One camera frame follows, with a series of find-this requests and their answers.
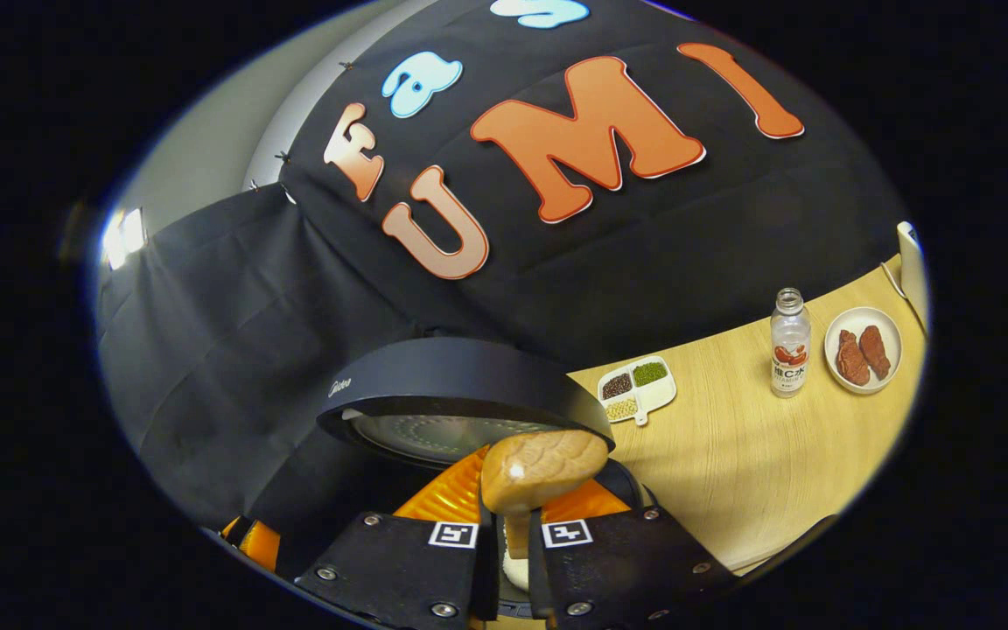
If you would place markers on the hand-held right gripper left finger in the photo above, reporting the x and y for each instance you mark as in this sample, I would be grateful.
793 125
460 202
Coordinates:
485 577

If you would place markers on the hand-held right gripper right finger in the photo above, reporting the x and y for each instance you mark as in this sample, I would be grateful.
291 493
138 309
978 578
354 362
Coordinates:
539 577

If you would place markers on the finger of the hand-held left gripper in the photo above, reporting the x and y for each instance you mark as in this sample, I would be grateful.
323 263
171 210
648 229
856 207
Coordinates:
259 542

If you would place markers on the white rice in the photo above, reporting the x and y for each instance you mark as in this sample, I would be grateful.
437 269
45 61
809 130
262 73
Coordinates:
515 573

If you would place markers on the wooden spoon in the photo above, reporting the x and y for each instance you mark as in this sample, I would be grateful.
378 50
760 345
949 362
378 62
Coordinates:
539 468

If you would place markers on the black rice cooker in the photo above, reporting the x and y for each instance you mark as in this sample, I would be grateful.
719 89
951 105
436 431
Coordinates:
451 376

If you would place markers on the white divided grain dish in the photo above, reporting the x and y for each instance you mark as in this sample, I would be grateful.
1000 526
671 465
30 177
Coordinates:
660 397

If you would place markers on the long ceiling light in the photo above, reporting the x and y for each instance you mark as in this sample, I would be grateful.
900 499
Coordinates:
123 236

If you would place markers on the clear drink bottle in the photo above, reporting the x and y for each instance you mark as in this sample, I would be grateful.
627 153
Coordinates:
790 350

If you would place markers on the black backdrop cloth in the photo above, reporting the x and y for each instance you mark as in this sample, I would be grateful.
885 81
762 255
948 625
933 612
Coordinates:
688 245

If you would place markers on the red meat piece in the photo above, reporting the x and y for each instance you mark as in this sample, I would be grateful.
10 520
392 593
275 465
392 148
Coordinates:
875 350
852 360

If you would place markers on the white round plate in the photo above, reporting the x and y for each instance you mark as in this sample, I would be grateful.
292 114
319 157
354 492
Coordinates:
863 315

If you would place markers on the white toaster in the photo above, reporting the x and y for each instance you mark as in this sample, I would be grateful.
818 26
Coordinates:
911 262

